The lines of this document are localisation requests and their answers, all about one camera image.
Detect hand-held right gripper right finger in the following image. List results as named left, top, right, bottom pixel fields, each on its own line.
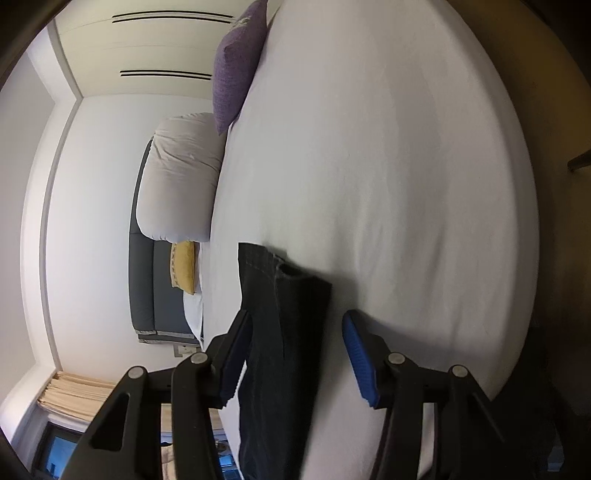
left=342, top=310, right=532, bottom=480

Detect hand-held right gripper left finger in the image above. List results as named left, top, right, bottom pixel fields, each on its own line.
left=62, top=310, right=254, bottom=480

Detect black pants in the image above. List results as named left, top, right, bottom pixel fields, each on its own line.
left=236, top=242, right=333, bottom=480

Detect white pillow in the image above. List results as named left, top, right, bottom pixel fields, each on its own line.
left=182, top=242, right=206, bottom=342

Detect yellow pillow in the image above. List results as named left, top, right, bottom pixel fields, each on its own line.
left=170, top=240, right=197, bottom=296

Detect grey padded headboard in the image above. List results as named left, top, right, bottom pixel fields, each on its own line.
left=129, top=138, right=204, bottom=347

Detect cream curtain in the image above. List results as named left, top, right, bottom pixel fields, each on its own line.
left=37, top=371, right=116, bottom=423

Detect bed with white sheet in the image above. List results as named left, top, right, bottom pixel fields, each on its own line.
left=198, top=0, right=541, bottom=480

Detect white rolled duvet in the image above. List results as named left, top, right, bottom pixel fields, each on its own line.
left=137, top=112, right=228, bottom=244

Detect window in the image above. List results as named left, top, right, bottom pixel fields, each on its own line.
left=34, top=422, right=88, bottom=480

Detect purple cushion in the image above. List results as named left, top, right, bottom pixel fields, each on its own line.
left=212, top=0, right=269, bottom=136

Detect white wardrobe doors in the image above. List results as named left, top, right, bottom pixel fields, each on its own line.
left=51, top=0, right=259, bottom=99

